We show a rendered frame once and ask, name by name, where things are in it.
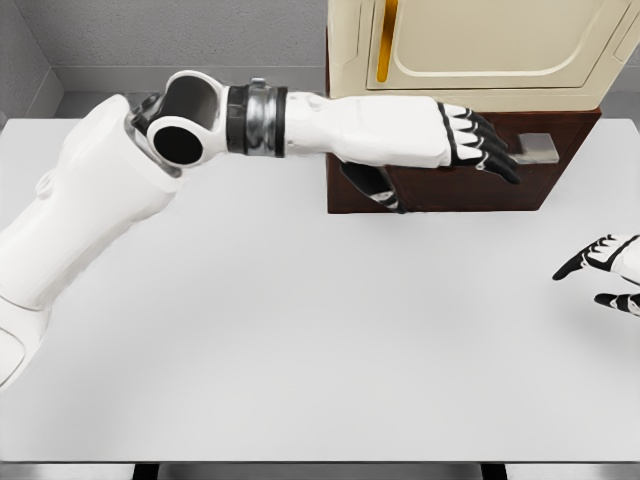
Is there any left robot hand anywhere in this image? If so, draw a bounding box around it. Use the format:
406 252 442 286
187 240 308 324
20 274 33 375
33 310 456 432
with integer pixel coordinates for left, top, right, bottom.
339 95 522 215

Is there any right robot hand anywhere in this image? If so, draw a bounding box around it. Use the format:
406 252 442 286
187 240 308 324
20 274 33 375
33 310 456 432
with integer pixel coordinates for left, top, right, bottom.
551 233 640 319

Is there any grey switch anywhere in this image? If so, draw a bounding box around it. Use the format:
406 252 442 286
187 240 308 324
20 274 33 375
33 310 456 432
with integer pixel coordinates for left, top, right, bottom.
508 132 560 165

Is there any brown wooden drawer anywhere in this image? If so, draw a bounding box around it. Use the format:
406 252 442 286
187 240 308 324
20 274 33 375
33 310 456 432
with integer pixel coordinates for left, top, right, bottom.
325 23 603 216

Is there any cream cabinet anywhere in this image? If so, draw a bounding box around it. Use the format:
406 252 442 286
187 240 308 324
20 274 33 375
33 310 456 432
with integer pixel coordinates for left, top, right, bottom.
325 0 640 109

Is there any gold cabinet door handle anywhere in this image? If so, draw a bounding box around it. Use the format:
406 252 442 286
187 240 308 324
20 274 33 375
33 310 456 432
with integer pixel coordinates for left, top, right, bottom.
375 0 400 84

